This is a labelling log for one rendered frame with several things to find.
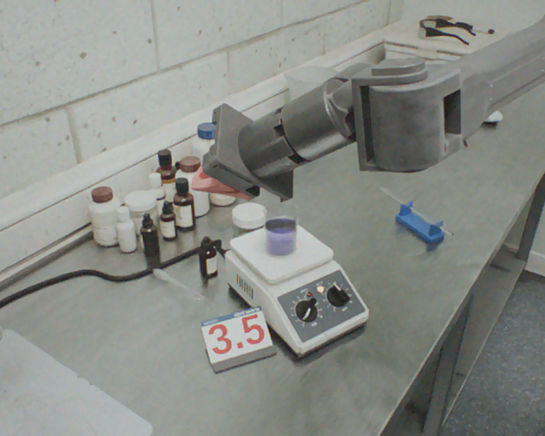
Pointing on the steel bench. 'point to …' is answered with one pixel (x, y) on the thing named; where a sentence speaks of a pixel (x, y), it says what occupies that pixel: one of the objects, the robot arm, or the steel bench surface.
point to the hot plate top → (318, 255)
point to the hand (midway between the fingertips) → (198, 182)
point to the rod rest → (419, 225)
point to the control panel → (325, 315)
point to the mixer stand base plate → (46, 397)
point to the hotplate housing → (236, 280)
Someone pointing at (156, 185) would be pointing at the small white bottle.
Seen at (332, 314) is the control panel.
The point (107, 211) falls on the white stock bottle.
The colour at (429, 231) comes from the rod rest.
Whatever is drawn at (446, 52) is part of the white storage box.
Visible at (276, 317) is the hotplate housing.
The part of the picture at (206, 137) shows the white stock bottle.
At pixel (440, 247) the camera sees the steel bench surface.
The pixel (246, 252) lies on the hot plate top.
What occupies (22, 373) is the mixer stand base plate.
